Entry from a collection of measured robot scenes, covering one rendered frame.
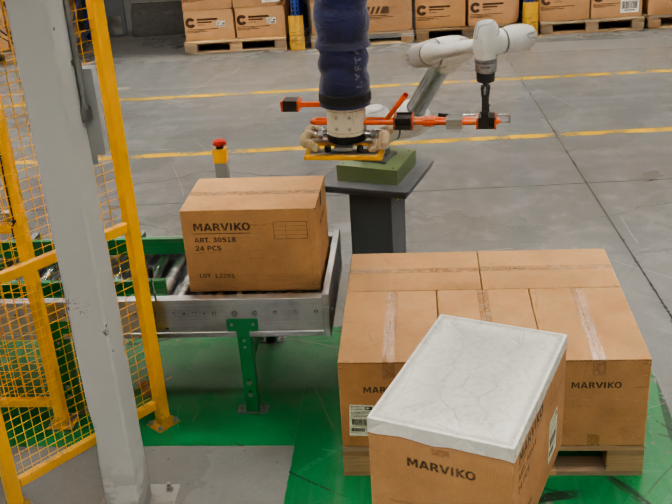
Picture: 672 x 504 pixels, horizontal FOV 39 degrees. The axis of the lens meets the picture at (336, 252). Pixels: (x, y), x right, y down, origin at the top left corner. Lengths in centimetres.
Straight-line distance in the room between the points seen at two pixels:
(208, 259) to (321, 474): 107
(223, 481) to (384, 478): 150
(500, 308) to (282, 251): 98
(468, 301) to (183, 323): 125
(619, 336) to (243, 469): 164
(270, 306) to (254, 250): 26
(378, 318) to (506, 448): 165
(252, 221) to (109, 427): 110
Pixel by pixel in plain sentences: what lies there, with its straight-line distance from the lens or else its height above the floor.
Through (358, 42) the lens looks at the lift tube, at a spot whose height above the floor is 163.
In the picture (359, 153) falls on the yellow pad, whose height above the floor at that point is 116.
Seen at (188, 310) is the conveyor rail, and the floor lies 54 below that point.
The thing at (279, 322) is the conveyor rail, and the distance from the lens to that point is 416.
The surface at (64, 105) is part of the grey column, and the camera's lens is 315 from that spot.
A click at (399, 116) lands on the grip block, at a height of 129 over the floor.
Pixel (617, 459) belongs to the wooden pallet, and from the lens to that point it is 402.
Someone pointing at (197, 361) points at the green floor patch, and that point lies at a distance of 488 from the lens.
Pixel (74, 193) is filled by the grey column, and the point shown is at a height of 139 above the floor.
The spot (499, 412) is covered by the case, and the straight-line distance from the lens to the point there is 257.
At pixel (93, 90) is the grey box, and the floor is 170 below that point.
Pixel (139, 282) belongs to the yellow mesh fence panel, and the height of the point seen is 74.
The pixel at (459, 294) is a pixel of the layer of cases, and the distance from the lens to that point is 417.
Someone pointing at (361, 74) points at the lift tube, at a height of 149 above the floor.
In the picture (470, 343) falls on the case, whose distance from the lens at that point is 286.
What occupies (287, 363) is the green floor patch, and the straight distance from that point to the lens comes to 476.
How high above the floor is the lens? 248
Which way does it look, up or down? 25 degrees down
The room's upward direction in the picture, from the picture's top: 4 degrees counter-clockwise
